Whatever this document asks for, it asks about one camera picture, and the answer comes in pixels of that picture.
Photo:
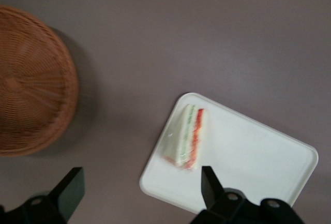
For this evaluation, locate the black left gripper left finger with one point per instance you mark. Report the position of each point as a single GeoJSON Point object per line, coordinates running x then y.
{"type": "Point", "coordinates": [69, 193]}

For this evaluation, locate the round brown wicker basket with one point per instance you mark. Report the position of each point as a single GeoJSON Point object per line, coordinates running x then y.
{"type": "Point", "coordinates": [31, 87]}

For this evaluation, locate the triangular sandwich with red filling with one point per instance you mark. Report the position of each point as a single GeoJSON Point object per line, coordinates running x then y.
{"type": "Point", "coordinates": [190, 136]}

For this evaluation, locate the white rectangular plastic tray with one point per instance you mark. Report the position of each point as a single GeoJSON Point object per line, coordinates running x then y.
{"type": "Point", "coordinates": [253, 156]}

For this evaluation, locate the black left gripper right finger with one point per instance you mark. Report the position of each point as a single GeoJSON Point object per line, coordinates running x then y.
{"type": "Point", "coordinates": [222, 206]}

